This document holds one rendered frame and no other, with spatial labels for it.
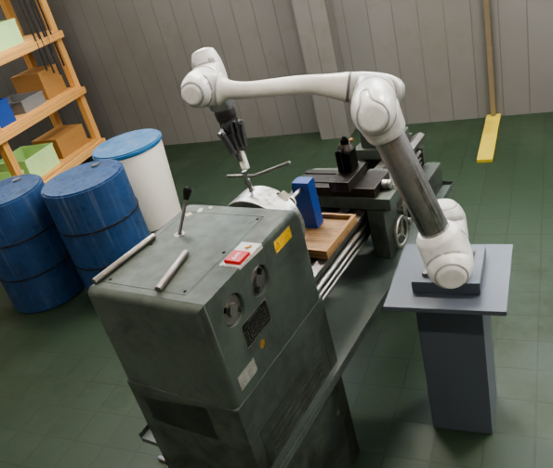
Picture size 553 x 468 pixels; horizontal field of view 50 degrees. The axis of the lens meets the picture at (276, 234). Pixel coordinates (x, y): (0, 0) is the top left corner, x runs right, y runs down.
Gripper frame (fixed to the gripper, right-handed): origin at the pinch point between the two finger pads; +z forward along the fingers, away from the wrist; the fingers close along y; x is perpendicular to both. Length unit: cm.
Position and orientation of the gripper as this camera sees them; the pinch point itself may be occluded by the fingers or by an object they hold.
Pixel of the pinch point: (243, 160)
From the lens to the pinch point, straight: 221.6
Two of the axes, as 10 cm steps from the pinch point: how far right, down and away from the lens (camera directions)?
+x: -7.5, -0.5, 6.6
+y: 5.8, -5.2, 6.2
